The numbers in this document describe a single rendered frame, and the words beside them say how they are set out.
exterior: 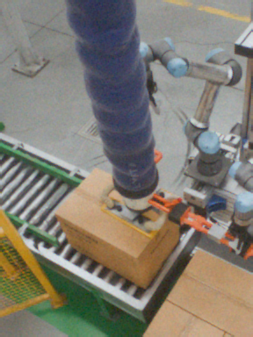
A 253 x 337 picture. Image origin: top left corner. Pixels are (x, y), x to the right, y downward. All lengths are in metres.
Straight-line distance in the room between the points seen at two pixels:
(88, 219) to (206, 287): 0.81
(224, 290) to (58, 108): 2.80
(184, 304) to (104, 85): 1.50
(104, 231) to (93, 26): 1.31
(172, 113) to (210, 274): 2.11
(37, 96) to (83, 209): 2.54
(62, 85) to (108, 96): 3.37
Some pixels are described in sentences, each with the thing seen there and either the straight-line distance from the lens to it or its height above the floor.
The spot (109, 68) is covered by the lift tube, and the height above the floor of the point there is 2.09.
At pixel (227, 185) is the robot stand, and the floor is 0.95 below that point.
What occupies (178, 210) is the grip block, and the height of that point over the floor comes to 1.26.
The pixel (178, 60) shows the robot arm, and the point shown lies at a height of 1.85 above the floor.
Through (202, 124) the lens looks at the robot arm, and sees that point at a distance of 2.51.
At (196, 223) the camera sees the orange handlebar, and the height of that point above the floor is 1.26.
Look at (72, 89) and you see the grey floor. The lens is 4.96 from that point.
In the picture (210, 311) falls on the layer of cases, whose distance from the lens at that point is 2.70.
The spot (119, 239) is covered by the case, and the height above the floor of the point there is 0.95.
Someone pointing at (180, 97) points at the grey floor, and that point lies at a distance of 4.63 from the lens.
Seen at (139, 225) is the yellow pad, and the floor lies 1.14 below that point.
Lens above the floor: 3.04
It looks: 55 degrees down
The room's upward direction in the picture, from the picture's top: 9 degrees counter-clockwise
